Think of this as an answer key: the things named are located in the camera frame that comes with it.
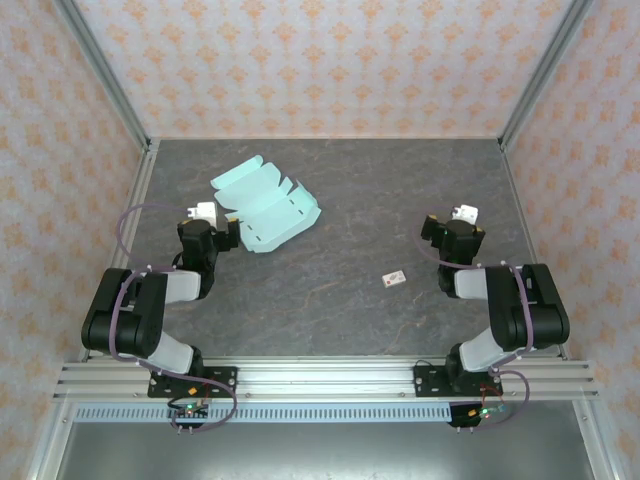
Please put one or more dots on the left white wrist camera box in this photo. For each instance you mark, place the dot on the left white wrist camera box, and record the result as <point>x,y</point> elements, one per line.
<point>205,212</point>

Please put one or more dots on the small lit circuit board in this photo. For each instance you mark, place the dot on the small lit circuit board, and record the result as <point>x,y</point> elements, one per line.
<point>190,411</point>
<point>487,411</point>

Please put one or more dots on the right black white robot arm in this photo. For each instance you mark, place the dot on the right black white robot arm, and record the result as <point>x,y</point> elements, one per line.
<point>505,310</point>

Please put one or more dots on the long aluminium mounting rail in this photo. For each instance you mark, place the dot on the long aluminium mounting rail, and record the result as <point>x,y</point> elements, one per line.
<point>325,380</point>

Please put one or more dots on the small white tag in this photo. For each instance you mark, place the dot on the small white tag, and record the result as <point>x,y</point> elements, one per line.
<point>393,279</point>

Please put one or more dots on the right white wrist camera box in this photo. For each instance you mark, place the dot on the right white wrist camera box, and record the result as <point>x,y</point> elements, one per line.
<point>467,212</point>

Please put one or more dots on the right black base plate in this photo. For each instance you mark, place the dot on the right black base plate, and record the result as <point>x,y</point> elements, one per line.
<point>427,380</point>

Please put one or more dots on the tall aluminium frame post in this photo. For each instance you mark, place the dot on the tall aluminium frame post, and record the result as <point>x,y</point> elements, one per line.
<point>107,75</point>
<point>540,70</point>

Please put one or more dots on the short aluminium frame post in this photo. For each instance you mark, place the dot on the short aluminium frame post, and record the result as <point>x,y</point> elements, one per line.
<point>597,445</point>
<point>50,445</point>

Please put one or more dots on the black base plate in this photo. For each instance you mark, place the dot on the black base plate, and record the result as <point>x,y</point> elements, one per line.
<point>427,380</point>
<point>222,377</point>

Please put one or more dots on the teal paper box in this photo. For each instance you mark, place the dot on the teal paper box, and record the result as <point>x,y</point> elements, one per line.
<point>270,210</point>

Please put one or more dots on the aluminium table side rail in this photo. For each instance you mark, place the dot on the aluminium table side rail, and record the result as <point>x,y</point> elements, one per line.
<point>137,200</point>
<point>518,200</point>

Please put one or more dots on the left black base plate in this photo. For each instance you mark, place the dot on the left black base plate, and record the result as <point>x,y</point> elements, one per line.
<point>222,377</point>

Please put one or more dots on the grey metal sheet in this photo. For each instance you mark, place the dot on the grey metal sheet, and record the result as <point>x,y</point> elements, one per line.
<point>320,452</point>

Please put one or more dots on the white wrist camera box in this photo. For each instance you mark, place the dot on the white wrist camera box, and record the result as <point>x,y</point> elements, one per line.
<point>205,212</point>
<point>467,212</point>

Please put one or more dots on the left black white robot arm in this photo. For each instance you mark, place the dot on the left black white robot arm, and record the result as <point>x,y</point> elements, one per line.
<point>145,320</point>

